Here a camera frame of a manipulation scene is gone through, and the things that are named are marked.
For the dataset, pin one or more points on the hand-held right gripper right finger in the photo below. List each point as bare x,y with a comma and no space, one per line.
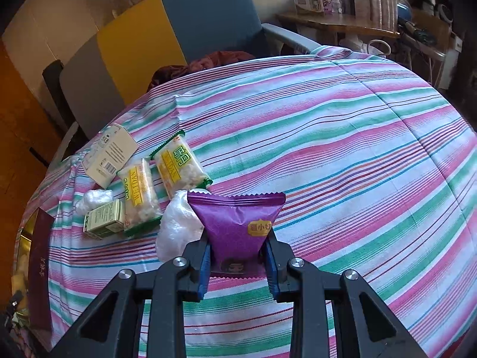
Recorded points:
274,274

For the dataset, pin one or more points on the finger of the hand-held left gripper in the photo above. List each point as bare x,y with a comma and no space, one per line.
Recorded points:
14,304

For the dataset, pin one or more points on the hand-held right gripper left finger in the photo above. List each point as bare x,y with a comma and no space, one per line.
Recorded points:
203,268

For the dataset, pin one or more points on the gold tin box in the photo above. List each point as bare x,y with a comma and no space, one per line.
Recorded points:
39,268

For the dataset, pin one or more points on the purple snack packet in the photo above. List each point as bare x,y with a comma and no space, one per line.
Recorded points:
234,216

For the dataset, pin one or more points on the green yellow rice snack packet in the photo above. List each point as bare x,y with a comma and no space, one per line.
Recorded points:
179,164
139,194

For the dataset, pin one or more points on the large white plastic bundle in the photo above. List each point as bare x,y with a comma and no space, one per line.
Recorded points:
175,227

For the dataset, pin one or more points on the small green box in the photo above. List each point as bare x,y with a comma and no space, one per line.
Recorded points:
104,218

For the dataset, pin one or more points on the small white plastic bundle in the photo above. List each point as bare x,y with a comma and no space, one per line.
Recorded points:
93,199

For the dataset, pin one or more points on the white cardboard box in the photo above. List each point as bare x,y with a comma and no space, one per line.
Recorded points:
111,153

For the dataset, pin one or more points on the wooden wardrobe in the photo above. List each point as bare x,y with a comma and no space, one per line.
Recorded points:
18,138

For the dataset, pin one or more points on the dark red cloth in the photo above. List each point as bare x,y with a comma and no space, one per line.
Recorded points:
216,61

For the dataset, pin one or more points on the black rolled mat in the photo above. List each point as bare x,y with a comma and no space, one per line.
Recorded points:
52,89

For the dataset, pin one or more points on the grey yellow blue chair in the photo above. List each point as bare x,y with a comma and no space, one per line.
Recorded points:
208,15

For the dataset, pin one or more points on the wooden side table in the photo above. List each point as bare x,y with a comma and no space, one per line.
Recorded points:
335,22

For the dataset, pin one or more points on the small purple box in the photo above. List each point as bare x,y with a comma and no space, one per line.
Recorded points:
327,5

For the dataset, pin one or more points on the small white bottle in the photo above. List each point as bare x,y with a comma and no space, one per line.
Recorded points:
337,5

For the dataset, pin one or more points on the cluttered wooden shelf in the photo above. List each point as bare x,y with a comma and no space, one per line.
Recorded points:
428,33

